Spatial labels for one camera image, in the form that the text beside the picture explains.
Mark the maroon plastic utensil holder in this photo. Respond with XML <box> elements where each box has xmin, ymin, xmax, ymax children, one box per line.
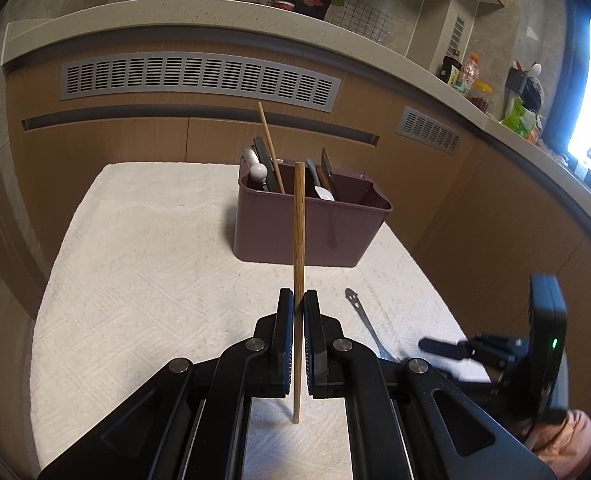
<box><xmin>233</xmin><ymin>155</ymin><xmax>393</xmax><ymax>268</ymax></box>

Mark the pink clothing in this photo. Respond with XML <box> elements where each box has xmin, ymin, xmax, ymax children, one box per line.
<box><xmin>523</xmin><ymin>407</ymin><xmax>591</xmax><ymax>480</ymax></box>

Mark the beige stone countertop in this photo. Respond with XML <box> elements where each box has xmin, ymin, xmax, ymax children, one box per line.
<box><xmin>0</xmin><ymin>0</ymin><xmax>591</xmax><ymax>216</ymax></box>

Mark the yellow-lidded jar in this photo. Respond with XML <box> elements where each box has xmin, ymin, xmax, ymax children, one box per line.
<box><xmin>468</xmin><ymin>81</ymin><xmax>495</xmax><ymax>113</ymax></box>

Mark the wooden kitchen cabinet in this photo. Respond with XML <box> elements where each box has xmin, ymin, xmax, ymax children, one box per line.
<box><xmin>0</xmin><ymin>35</ymin><xmax>591</xmax><ymax>461</ymax></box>

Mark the grey utensil handle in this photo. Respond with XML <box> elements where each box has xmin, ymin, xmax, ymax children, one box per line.
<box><xmin>304</xmin><ymin>159</ymin><xmax>322</xmax><ymax>191</ymax></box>

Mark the grey countertop caddy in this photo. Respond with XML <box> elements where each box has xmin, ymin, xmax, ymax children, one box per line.
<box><xmin>506</xmin><ymin>62</ymin><xmax>543</xmax><ymax>111</ymax></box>

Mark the long grey vent grille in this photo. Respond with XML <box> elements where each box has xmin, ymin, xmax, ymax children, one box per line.
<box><xmin>60</xmin><ymin>52</ymin><xmax>337</xmax><ymax>113</ymax></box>

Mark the green packet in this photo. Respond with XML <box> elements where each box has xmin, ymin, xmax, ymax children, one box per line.
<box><xmin>499</xmin><ymin>97</ymin><xmax>541</xmax><ymax>141</ymax></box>

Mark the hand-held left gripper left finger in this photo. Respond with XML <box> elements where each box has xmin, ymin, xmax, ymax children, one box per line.
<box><xmin>38</xmin><ymin>287</ymin><xmax>296</xmax><ymax>480</ymax></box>

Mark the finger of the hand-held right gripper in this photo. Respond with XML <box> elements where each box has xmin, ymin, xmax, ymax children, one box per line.
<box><xmin>418</xmin><ymin>336</ymin><xmax>522</xmax><ymax>372</ymax></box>

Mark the white textured towel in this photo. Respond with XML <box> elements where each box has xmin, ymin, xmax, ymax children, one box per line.
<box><xmin>30</xmin><ymin>161</ymin><xmax>491</xmax><ymax>480</ymax></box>

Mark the wooden chopstick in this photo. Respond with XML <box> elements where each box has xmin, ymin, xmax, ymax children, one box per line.
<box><xmin>292</xmin><ymin>161</ymin><xmax>307</xmax><ymax>423</ymax></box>
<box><xmin>258</xmin><ymin>101</ymin><xmax>287</xmax><ymax>195</ymax></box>

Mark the short grey vent grille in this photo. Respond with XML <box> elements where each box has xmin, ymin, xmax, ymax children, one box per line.
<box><xmin>395</xmin><ymin>106</ymin><xmax>462</xmax><ymax>153</ymax></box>

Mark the clear bottle with orange cap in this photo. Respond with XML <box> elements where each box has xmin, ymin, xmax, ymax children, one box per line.
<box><xmin>459</xmin><ymin>52</ymin><xmax>480</xmax><ymax>93</ymax></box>

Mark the teaspoon with white ball end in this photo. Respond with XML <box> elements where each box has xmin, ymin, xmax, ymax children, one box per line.
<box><xmin>248</xmin><ymin>162</ymin><xmax>269</xmax><ymax>192</ymax></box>

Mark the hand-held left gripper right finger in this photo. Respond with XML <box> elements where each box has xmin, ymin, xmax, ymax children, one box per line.
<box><xmin>303</xmin><ymin>289</ymin><xmax>556</xmax><ymax>480</ymax></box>

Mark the dark bottle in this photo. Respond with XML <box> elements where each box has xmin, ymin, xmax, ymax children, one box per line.
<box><xmin>438</xmin><ymin>55</ymin><xmax>461</xmax><ymax>83</ymax></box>

